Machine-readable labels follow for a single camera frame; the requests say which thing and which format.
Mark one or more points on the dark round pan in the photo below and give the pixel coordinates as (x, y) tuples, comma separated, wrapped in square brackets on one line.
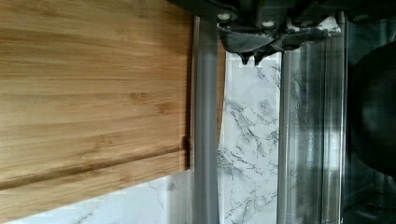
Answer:
[(372, 109)]

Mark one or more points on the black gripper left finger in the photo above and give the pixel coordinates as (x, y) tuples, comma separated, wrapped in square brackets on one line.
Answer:
[(246, 41)]

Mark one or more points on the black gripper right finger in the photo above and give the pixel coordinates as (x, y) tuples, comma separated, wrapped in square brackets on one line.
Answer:
[(292, 37)]

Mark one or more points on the bamboo cutting board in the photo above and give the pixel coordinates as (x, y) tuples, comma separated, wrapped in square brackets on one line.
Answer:
[(95, 97)]

